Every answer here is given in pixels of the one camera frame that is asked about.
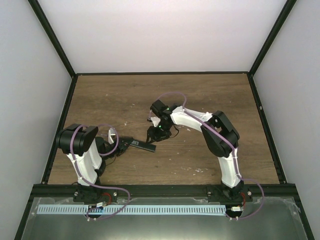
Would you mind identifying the black remote control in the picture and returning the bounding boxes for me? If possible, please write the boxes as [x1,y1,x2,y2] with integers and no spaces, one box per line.
[129,139,156,153]

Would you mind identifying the black aluminium frame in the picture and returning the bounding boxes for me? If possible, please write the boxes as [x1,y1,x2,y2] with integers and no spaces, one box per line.
[15,0,314,240]

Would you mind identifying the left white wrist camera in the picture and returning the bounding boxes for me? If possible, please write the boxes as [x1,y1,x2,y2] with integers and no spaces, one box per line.
[107,128,117,145]

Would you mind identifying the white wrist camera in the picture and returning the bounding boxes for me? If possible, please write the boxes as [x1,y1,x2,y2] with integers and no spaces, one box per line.
[107,128,117,145]
[147,116,161,127]

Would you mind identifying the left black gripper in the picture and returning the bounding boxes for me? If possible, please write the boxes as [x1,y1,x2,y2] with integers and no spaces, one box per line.
[101,137,133,161]

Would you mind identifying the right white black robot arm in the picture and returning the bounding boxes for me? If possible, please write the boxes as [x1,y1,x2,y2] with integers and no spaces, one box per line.
[146,99,244,202]

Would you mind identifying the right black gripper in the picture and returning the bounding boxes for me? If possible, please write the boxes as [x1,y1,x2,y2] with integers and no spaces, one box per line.
[147,121,173,144]

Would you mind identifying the light blue slotted cable duct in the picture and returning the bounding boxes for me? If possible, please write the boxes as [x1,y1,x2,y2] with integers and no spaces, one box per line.
[36,204,226,216]

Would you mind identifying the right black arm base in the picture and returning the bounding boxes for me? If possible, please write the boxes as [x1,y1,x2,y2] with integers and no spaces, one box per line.
[206,184,253,203]

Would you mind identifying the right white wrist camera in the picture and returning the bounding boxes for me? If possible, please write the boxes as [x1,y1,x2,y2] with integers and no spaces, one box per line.
[147,116,161,127]

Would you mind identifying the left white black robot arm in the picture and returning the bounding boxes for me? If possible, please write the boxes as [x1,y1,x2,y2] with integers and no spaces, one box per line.
[55,123,133,202]

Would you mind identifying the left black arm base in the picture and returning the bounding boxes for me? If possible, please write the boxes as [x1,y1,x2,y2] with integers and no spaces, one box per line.
[72,182,118,203]

